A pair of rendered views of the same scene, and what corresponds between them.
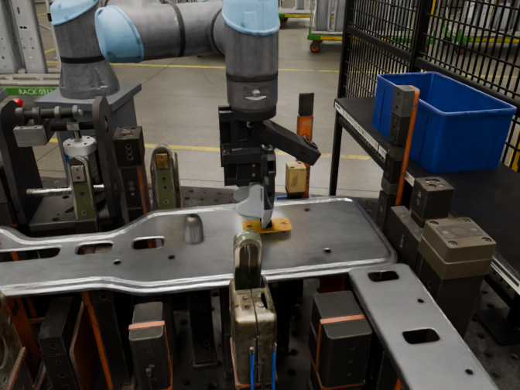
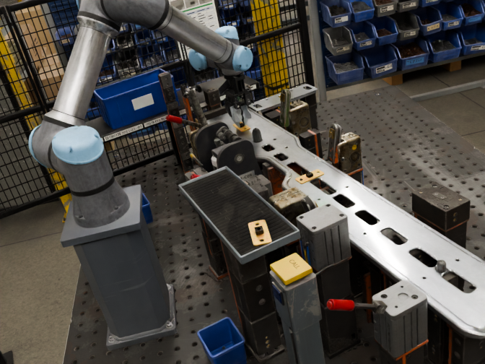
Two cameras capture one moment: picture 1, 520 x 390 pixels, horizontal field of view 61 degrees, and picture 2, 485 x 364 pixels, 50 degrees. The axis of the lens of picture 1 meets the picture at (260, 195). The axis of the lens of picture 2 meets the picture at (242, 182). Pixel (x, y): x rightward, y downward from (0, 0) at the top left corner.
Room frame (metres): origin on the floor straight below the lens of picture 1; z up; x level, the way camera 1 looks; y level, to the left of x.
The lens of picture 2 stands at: (1.02, 1.73, 1.80)
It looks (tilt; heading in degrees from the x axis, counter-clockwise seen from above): 30 degrees down; 259
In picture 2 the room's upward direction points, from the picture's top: 12 degrees counter-clockwise
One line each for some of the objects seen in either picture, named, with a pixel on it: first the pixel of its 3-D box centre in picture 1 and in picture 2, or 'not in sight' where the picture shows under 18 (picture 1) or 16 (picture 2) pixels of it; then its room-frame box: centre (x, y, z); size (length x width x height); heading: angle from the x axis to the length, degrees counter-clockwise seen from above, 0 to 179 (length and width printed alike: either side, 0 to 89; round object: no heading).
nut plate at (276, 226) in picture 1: (266, 224); (241, 125); (0.64, -0.01, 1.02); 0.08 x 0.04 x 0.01; 99
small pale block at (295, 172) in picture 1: (292, 241); not in sight; (0.78, -0.07, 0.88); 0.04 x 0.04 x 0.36; 9
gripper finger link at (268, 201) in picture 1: (266, 183); not in sight; (0.62, -0.01, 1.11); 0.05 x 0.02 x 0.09; 9
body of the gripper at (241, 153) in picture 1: (248, 143); (237, 89); (0.64, 0.02, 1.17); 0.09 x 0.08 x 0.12; 99
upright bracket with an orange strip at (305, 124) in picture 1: (300, 206); (197, 146); (0.81, -0.09, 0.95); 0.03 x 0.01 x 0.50; 99
